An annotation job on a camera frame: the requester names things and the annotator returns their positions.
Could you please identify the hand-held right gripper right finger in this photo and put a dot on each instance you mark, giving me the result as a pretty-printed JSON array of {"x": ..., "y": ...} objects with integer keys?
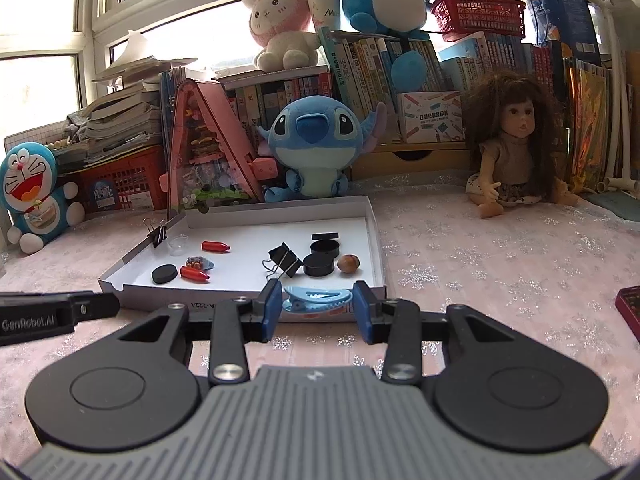
[{"x": 362, "y": 312}]

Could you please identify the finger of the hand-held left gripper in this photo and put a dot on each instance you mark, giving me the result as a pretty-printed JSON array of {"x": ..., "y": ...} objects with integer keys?
[{"x": 95, "y": 306}]

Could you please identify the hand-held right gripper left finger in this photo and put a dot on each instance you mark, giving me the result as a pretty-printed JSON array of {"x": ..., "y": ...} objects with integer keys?
[{"x": 270, "y": 310}]

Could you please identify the light blue hair clip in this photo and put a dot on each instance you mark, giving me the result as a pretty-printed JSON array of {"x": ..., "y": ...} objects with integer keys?
[{"x": 312, "y": 300}]

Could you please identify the brown hazelnut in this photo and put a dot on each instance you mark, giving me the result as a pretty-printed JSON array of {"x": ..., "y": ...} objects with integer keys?
[{"x": 348, "y": 264}]

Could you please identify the large black binder clip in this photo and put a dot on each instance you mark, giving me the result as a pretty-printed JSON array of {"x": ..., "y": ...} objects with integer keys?
[{"x": 282, "y": 260}]

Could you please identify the black round lid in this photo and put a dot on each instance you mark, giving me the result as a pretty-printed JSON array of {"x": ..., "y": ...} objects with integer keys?
[
  {"x": 325, "y": 236},
  {"x": 325, "y": 249},
  {"x": 318, "y": 265}
]

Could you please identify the white cardboard box tray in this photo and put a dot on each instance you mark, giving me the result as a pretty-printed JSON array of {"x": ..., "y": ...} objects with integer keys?
[{"x": 250, "y": 242}]

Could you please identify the black disc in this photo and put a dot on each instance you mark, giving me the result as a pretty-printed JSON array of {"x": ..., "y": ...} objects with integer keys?
[{"x": 165, "y": 275}]

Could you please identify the clear suction cup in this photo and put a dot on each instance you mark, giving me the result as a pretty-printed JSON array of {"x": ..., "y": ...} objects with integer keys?
[{"x": 178, "y": 246}]

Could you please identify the small black binder clip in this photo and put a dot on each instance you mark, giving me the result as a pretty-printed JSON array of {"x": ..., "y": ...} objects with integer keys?
[{"x": 159, "y": 234}]

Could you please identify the pink snowflake tablecloth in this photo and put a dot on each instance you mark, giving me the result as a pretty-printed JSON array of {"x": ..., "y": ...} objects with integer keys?
[{"x": 475, "y": 270}]

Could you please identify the blue cat plush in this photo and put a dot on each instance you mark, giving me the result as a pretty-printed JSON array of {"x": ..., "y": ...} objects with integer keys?
[{"x": 32, "y": 195}]

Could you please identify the red plastic crate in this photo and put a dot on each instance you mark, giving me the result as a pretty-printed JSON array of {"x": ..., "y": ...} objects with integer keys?
[{"x": 130, "y": 180}]

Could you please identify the wooden drawer shelf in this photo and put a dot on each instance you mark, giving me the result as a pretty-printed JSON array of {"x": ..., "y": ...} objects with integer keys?
[{"x": 385, "y": 160}]

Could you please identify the blue alien plush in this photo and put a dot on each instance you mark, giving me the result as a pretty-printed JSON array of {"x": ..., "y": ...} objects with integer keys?
[{"x": 312, "y": 145}]

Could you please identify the pink triangular house model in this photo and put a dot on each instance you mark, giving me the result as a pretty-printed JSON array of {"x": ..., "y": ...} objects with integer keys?
[{"x": 210, "y": 140}]

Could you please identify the stack of papers and books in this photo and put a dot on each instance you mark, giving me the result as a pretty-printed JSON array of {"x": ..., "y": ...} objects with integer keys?
[{"x": 120, "y": 110}]

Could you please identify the printed white carton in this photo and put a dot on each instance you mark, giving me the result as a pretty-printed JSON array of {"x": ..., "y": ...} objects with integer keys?
[{"x": 430, "y": 117}]

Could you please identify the long-haired doll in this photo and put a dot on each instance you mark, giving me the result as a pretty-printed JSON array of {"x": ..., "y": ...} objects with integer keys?
[{"x": 510, "y": 150}]

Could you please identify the row of books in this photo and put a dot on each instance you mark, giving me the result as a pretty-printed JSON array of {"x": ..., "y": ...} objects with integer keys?
[{"x": 360, "y": 65}]

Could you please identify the white bunny plush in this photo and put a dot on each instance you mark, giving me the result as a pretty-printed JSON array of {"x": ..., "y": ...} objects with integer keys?
[{"x": 280, "y": 30}]

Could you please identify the shiny colourful folders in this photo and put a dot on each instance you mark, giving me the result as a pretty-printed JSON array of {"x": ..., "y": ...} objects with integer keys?
[{"x": 590, "y": 125}]

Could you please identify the window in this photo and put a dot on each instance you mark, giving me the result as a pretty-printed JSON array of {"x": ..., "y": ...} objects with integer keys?
[{"x": 60, "y": 10}]

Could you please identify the round blue plush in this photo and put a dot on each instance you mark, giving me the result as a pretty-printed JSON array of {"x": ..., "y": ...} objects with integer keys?
[{"x": 380, "y": 0}]

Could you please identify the small red basket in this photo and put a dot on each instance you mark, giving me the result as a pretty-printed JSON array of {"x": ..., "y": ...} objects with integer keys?
[{"x": 477, "y": 12}]

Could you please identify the white pipe rack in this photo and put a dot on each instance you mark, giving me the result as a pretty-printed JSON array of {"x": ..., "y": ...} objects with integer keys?
[{"x": 622, "y": 110}]

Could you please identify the blue cartons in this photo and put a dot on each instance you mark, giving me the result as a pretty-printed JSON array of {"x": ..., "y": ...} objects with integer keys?
[{"x": 565, "y": 15}]

